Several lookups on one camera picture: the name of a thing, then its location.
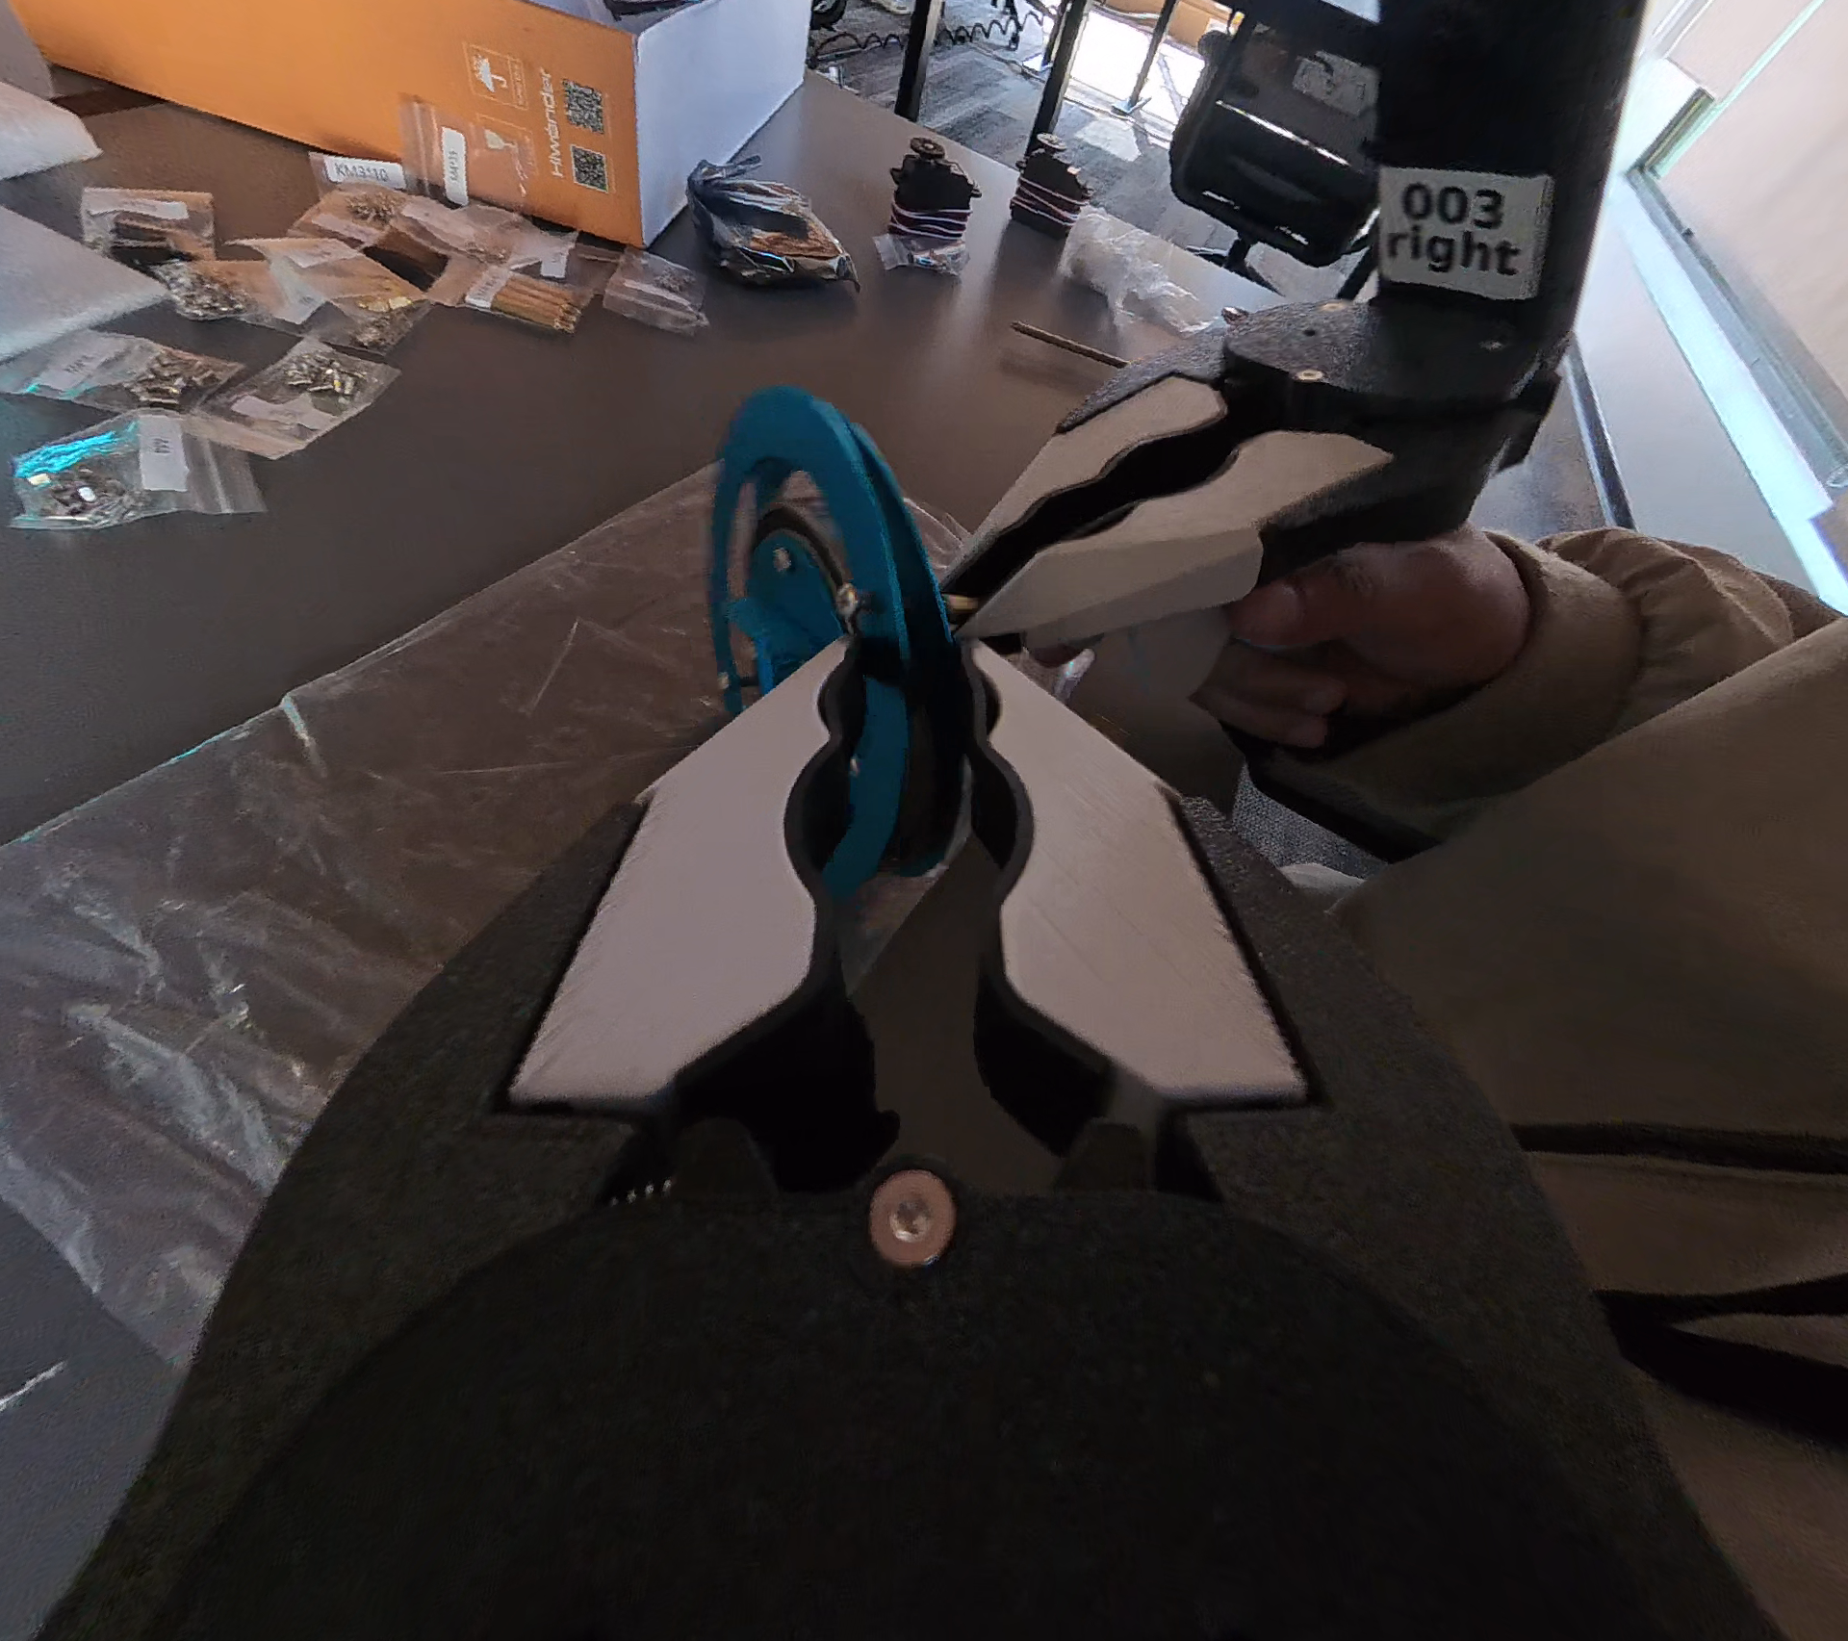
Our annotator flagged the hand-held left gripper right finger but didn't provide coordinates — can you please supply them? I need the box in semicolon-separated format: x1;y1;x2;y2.
959;642;1313;1112

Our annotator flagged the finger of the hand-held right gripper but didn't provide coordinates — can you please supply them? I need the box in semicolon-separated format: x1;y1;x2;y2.
945;378;1232;586
953;432;1400;653

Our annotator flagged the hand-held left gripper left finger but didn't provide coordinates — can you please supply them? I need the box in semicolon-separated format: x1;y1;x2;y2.
505;638;868;1112

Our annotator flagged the blue metal turntable assembly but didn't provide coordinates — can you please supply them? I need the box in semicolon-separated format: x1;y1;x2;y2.
703;386;967;884

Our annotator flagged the person's right hand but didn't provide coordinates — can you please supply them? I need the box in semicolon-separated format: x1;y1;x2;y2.
1224;522;1532;752

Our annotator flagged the crumpled clear plastic wrap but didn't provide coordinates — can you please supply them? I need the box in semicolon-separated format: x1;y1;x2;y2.
1065;212;1215;330

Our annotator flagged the black mesh office chair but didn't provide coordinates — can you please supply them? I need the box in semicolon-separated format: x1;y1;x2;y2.
1169;0;1461;272

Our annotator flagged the large clear plastic bag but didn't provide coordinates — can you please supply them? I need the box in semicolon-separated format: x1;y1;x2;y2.
0;472;1013;1370

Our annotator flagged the dark shiny component bag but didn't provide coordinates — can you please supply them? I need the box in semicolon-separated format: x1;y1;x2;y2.
685;160;865;295

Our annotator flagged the person's beige jacket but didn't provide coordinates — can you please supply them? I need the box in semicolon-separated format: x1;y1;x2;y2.
1271;617;1848;1641

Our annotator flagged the pile of small hardware bags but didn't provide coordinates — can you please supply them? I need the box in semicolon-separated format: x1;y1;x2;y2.
12;97;712;532

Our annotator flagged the white foam sheet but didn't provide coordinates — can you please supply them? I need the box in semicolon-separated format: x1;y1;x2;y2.
0;205;173;368

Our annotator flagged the orange and white cardboard box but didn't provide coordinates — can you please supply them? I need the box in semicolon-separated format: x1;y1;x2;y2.
0;0;822;249

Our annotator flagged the white foam block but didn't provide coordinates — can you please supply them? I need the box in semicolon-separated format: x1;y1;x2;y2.
0;74;106;181

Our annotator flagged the black servo with striped wires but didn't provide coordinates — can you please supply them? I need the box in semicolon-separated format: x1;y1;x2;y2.
878;139;984;274
1011;137;1096;235

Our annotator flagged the black lanyard with reel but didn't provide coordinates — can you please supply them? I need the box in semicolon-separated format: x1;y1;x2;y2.
1515;1119;1848;1433

